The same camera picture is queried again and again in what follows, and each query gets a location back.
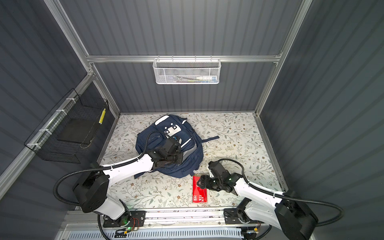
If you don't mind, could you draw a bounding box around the red paper box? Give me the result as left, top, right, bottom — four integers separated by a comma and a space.
192, 175, 208, 203

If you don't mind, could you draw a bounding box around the navy blue student backpack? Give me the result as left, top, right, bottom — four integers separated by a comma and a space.
135, 115, 219, 179

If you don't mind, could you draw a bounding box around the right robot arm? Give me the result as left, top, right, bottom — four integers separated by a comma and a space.
197, 159, 345, 240

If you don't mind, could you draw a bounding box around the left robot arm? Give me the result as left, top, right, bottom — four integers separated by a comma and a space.
53, 131, 183, 226

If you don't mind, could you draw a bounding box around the floral table mat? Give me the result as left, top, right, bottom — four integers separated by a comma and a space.
100, 113, 281, 209

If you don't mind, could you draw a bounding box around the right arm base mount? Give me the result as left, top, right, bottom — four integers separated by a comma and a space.
223, 208, 263, 225

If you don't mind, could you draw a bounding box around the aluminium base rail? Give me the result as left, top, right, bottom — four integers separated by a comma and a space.
62, 205, 307, 229

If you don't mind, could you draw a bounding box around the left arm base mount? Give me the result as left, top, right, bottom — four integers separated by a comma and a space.
103, 211, 147, 228

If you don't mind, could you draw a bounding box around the white wire mesh basket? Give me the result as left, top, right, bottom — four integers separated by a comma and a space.
153, 57, 222, 85

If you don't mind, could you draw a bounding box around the black wire wall basket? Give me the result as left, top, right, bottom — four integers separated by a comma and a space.
25, 91, 109, 164

